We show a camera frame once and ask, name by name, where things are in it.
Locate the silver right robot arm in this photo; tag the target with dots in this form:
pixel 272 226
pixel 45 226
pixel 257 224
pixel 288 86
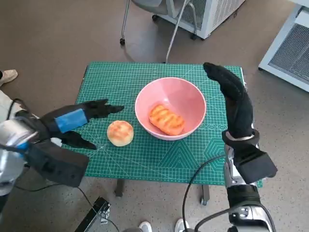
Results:
pixel 243 195

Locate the black table leg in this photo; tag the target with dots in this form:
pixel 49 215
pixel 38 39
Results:
pixel 205 195
pixel 119 188

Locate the white cabinet with mesh panel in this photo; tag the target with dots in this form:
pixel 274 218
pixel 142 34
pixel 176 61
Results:
pixel 289 53
pixel 212 14

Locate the black bar with metal bracket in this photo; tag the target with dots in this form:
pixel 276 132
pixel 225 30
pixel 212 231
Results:
pixel 93 214

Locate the grey chair with metal legs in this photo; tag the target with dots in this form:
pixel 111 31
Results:
pixel 173 31

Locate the pink bowl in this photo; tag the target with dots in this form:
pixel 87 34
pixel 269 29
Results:
pixel 173 91

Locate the round toy bread bun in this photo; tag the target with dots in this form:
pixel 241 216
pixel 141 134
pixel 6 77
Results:
pixel 120 133

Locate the long braided toy bread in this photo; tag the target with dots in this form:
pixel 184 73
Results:
pixel 166 119

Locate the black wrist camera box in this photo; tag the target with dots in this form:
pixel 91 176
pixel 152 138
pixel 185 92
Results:
pixel 258 166
pixel 58 166

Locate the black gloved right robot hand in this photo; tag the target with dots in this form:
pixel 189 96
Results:
pixel 240 113

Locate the white shoe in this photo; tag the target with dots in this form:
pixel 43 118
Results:
pixel 181 225
pixel 145 227

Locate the person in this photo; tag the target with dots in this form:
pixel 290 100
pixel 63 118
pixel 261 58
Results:
pixel 4 104

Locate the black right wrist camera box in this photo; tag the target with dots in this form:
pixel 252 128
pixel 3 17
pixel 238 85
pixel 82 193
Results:
pixel 258 166

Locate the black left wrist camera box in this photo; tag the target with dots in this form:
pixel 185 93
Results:
pixel 58 166

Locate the green cutting mat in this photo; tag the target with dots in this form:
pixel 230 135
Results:
pixel 120 87

